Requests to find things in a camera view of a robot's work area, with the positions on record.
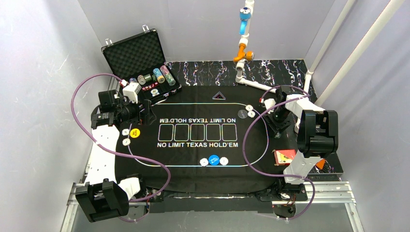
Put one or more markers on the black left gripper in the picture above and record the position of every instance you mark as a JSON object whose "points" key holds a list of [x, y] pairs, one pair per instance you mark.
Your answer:
{"points": [[142, 111]]}

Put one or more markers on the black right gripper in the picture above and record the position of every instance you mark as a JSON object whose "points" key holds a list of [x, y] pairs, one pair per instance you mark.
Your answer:
{"points": [[279, 118]]}

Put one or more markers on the green poker chip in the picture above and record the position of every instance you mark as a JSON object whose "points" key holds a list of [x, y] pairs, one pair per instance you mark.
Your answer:
{"points": [[277, 135]]}

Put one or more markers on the yellow big blind button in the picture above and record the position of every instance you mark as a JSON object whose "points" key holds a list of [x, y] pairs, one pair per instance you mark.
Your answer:
{"points": [[134, 133]]}

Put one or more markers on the white blue poker chip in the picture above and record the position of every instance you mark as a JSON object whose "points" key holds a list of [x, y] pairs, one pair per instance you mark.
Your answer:
{"points": [[251, 114], [125, 132], [204, 162]]}

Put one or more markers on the red playing card box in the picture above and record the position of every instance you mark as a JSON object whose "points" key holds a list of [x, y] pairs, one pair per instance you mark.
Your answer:
{"points": [[284, 157]]}

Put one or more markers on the white grey poker chip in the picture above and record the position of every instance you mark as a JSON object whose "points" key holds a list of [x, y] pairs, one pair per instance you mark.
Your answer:
{"points": [[249, 108], [223, 161], [126, 142]]}

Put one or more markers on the clear dealer button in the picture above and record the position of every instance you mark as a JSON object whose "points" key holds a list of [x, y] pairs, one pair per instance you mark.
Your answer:
{"points": [[242, 114]]}

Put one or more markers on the blue small blind button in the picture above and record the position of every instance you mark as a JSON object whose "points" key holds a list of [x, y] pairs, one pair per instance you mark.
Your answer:
{"points": [[214, 160]]}

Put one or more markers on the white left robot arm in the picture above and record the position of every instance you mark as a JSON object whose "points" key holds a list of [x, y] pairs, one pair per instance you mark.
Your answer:
{"points": [[105, 196]]}

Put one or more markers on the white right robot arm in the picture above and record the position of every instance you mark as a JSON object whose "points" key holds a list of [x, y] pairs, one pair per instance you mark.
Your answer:
{"points": [[317, 136]]}

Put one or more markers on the blue chip stack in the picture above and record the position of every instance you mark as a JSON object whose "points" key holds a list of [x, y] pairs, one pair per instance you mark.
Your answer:
{"points": [[158, 75]]}

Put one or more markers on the pink green chip stack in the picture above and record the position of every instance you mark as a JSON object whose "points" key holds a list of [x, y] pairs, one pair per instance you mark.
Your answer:
{"points": [[168, 76]]}

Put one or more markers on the black aluminium chip case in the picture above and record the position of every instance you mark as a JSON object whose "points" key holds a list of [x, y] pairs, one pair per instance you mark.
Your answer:
{"points": [[140, 55]]}

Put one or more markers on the orange black small tool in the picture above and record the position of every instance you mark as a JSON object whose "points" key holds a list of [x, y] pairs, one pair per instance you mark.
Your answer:
{"points": [[321, 166]]}

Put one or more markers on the black poker table mat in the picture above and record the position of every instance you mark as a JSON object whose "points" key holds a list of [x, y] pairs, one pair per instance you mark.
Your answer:
{"points": [[196, 123]]}

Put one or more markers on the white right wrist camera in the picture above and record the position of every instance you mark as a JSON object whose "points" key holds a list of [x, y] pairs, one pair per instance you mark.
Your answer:
{"points": [[268, 103]]}

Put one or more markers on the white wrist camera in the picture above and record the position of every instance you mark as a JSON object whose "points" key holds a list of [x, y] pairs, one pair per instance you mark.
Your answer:
{"points": [[268, 103], [131, 91]]}

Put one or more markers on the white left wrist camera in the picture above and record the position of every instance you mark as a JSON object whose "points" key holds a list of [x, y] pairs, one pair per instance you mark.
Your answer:
{"points": [[131, 91]]}

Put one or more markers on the white pvc pipe frame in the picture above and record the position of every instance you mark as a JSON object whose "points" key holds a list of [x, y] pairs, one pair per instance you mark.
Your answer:
{"points": [[288, 37]]}

